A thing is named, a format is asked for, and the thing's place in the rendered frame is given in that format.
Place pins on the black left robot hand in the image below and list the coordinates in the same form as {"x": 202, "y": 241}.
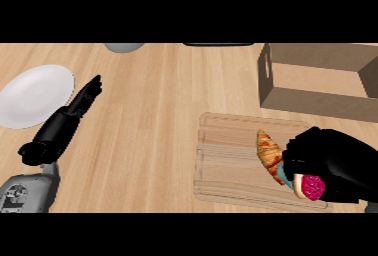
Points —
{"x": 56, "y": 131}

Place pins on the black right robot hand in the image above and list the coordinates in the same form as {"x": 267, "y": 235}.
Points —
{"x": 333, "y": 163}

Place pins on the pink frosted cupcake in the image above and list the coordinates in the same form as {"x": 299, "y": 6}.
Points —
{"x": 310, "y": 187}

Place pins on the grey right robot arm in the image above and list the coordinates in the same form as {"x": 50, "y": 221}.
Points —
{"x": 370, "y": 207}

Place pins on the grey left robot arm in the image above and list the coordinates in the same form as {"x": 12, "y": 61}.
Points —
{"x": 26, "y": 191}

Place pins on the wooden cutting board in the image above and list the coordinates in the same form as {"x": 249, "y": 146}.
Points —
{"x": 230, "y": 160}

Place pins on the brown cardboard box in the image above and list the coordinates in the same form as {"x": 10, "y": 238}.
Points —
{"x": 319, "y": 83}

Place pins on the white oval plate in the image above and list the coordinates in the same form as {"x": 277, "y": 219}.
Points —
{"x": 34, "y": 95}

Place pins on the golden brown croissant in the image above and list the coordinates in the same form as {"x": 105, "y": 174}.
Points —
{"x": 268, "y": 153}

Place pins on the grey round object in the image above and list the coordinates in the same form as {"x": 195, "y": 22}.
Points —
{"x": 124, "y": 47}

